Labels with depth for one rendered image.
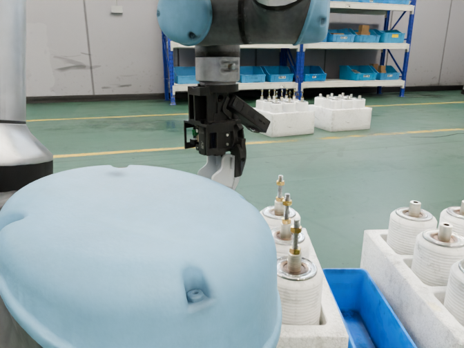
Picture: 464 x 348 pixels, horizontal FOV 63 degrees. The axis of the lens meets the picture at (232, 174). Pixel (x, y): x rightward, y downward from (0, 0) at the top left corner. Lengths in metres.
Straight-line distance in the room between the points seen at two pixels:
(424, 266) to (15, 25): 0.76
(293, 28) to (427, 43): 7.36
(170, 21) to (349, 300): 0.74
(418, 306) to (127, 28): 5.31
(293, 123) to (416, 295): 2.35
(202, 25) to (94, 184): 0.36
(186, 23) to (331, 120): 2.77
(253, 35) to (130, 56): 5.22
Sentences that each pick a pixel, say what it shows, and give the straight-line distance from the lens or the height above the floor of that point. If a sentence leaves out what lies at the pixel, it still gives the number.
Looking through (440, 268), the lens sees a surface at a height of 0.21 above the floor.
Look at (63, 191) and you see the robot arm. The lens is 0.18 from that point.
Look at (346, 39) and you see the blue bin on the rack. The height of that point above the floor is 0.83.
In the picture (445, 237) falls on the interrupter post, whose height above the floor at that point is 0.26.
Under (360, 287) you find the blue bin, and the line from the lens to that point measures 0.97.
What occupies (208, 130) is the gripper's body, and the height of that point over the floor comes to 0.47.
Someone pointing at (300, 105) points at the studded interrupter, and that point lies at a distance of 3.09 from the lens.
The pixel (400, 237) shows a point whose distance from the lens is 0.92.
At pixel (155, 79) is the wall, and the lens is 5.75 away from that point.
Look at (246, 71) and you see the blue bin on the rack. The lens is 5.79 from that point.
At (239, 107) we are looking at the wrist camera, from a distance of 0.68.
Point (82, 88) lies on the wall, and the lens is 5.74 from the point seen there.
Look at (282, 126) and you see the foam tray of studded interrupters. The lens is 2.97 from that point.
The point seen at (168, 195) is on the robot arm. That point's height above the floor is 0.53.
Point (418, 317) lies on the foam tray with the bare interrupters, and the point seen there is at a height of 0.14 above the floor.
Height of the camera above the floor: 0.59
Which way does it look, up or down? 17 degrees down
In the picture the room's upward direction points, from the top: straight up
